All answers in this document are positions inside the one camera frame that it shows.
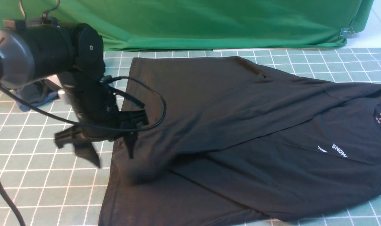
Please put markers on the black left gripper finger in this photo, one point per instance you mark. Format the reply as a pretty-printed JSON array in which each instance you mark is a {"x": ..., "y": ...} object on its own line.
[
  {"x": 130, "y": 140},
  {"x": 87, "y": 152}
]

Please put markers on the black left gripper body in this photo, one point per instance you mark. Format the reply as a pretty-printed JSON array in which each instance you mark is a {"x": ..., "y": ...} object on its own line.
[{"x": 94, "y": 104}]

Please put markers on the dark gray long-sleeved shirt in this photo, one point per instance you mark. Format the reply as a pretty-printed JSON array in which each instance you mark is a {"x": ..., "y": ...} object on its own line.
[{"x": 242, "y": 141}]

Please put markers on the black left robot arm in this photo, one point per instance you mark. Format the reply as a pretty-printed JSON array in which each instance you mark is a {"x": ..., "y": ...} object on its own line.
[{"x": 75, "y": 55}]

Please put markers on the teal grid table mat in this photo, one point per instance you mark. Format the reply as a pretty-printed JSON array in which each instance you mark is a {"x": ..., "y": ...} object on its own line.
[{"x": 51, "y": 187}]

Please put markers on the blue crumpled garment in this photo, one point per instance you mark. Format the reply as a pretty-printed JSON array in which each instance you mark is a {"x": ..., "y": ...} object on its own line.
[{"x": 39, "y": 93}]

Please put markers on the green backdrop cloth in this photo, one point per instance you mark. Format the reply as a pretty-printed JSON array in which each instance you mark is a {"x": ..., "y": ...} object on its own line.
[{"x": 145, "y": 25}]

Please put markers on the metal binder clip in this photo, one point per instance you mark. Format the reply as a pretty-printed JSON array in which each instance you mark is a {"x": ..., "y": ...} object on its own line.
[{"x": 347, "y": 33}]

